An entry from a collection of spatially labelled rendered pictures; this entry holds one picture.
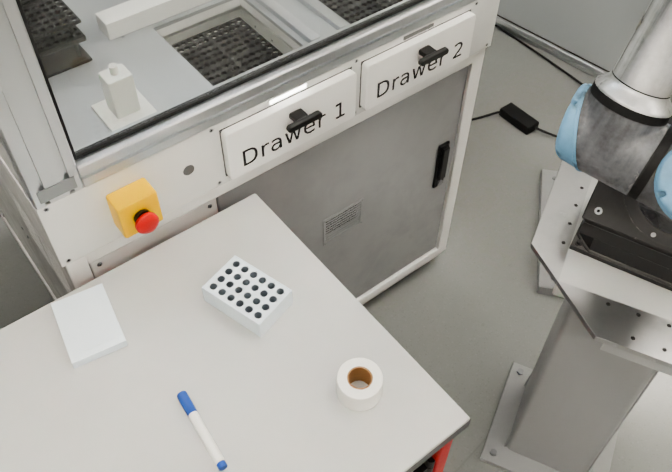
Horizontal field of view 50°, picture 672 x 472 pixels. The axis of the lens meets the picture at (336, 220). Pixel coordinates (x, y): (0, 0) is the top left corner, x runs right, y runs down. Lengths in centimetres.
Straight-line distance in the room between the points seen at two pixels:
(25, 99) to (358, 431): 66
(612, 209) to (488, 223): 112
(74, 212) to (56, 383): 27
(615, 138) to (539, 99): 181
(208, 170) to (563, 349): 78
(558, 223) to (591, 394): 42
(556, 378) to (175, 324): 82
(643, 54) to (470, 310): 126
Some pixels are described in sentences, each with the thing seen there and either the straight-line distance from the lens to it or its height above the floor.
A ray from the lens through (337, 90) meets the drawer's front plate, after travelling 138.
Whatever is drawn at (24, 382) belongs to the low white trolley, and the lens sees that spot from 125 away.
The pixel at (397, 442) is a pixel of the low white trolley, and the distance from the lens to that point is 112.
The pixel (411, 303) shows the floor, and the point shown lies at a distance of 216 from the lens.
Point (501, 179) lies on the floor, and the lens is 254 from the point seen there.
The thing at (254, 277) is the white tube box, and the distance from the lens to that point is 124.
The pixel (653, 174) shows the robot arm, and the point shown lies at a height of 107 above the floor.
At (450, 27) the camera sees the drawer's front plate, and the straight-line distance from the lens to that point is 153.
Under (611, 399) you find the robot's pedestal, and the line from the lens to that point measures 165.
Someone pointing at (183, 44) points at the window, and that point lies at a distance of 116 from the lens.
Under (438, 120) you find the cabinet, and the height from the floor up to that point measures 63.
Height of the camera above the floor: 178
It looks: 49 degrees down
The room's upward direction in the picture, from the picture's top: 1 degrees clockwise
